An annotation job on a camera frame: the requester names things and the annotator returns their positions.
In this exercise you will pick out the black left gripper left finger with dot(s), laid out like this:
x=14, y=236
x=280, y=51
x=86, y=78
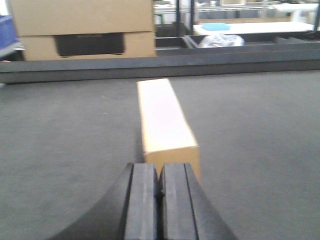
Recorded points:
x=128, y=210

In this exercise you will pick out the blue flat tray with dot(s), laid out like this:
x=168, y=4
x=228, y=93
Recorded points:
x=215, y=26

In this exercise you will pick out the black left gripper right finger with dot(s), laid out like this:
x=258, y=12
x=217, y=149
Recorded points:
x=184, y=210

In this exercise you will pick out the black vertical post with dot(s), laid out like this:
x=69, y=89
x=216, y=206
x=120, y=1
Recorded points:
x=184, y=17

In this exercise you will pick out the black raised conveyor rail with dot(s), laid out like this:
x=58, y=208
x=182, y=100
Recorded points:
x=185, y=62

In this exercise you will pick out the brown cardboard package box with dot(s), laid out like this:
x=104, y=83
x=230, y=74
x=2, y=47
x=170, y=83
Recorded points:
x=166, y=134

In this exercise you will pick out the white work table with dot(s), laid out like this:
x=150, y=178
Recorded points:
x=257, y=28

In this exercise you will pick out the blue plastic crate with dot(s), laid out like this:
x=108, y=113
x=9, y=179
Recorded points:
x=8, y=33

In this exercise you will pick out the large stacked cardboard boxes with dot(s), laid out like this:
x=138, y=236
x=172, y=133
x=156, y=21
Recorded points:
x=84, y=29

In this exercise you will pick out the crumpled white plastic bag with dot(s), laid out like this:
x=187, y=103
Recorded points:
x=221, y=41

